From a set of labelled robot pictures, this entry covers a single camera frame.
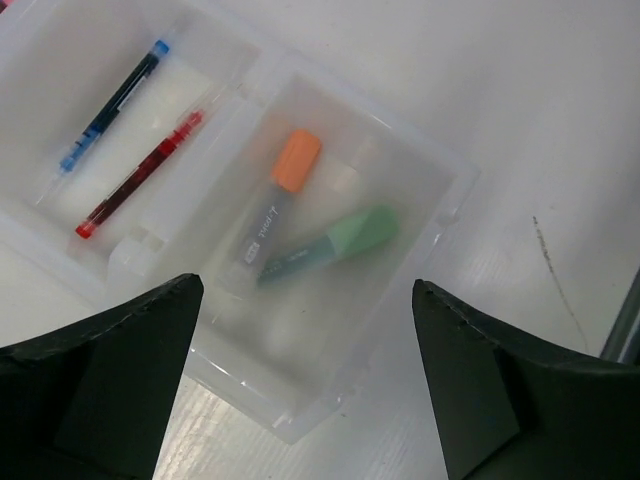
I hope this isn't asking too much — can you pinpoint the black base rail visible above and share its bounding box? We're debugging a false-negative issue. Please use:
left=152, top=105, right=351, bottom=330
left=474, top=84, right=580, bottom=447
left=600, top=271, right=640, bottom=366

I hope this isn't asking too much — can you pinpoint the orange capped lead case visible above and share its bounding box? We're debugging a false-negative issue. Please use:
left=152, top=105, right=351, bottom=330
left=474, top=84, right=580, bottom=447
left=225, top=129, right=322, bottom=285

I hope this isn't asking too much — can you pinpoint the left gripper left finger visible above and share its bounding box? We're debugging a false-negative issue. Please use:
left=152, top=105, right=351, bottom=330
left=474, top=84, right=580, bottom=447
left=1, top=274, right=203, bottom=479

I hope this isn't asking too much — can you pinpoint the teal pen refill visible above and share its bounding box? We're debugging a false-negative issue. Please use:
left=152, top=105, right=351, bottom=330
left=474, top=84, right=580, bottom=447
left=34, top=35, right=175, bottom=205

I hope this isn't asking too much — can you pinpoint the clear plastic compartment tray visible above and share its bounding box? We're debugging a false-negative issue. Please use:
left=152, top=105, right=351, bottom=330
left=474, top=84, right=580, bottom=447
left=1, top=1, right=478, bottom=443

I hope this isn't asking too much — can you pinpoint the red ink pen refill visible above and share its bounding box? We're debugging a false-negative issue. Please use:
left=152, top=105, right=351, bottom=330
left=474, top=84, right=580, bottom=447
left=75, top=108, right=205, bottom=239

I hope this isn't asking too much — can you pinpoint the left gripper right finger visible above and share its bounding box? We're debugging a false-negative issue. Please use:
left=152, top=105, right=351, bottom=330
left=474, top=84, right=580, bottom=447
left=412, top=280, right=639, bottom=479

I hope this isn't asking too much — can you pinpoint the green capped lead case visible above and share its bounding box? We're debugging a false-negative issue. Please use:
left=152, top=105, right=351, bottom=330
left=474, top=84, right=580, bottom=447
left=256, top=204, right=401, bottom=289

